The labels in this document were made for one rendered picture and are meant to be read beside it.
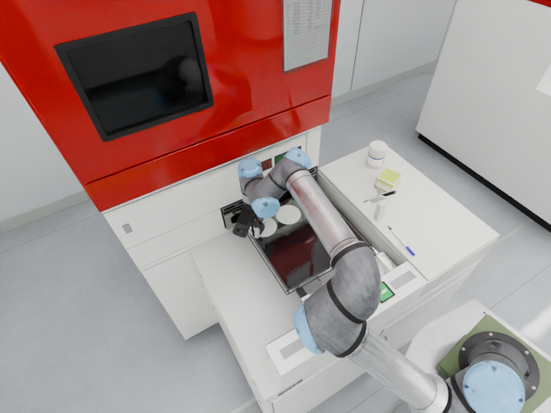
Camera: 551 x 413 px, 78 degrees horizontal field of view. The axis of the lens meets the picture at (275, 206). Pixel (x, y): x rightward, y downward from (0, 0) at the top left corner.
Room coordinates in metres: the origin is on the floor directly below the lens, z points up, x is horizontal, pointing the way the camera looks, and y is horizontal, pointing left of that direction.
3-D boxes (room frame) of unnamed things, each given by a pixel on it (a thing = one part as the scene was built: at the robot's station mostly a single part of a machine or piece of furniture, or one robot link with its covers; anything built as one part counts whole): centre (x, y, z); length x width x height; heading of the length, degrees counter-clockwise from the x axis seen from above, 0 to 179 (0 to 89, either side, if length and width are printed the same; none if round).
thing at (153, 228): (0.89, 0.17, 1.02); 0.82 x 0.03 x 0.40; 118
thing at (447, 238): (0.87, -0.49, 0.89); 0.62 x 0.35 x 0.14; 28
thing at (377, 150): (1.08, -0.43, 1.01); 0.07 x 0.07 x 0.10
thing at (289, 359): (0.43, -0.21, 0.89); 0.55 x 0.09 x 0.14; 118
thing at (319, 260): (0.78, -0.10, 0.90); 0.34 x 0.34 x 0.01; 28
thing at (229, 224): (0.96, 0.01, 0.89); 0.44 x 0.02 x 0.10; 118
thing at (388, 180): (0.93, -0.45, 1.00); 0.07 x 0.07 x 0.07; 48
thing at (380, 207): (0.80, -0.37, 1.03); 0.06 x 0.04 x 0.13; 28
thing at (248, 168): (0.78, 0.07, 1.21); 0.09 x 0.08 x 0.11; 20
